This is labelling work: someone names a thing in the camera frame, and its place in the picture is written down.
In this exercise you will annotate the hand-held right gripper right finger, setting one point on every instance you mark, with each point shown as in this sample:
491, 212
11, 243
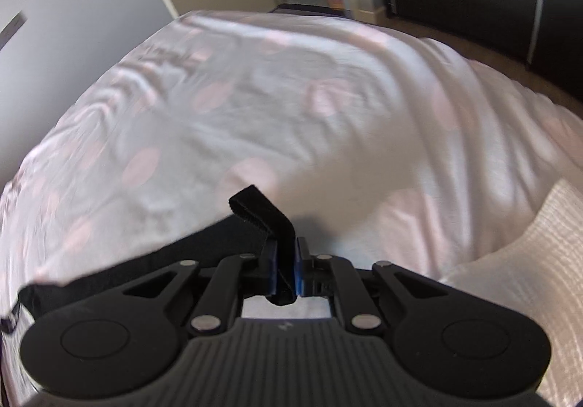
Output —
301, 268

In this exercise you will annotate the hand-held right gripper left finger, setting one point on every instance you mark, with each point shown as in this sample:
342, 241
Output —
272, 268

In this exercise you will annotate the black cloth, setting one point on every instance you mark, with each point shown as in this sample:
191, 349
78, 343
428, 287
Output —
255, 206

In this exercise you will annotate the bed with polka dot sheet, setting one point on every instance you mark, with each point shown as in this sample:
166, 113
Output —
282, 115

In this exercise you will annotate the white textured cloth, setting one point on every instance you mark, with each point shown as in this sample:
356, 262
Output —
542, 279

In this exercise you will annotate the grey wall switch panel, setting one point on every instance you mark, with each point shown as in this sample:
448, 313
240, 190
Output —
11, 30

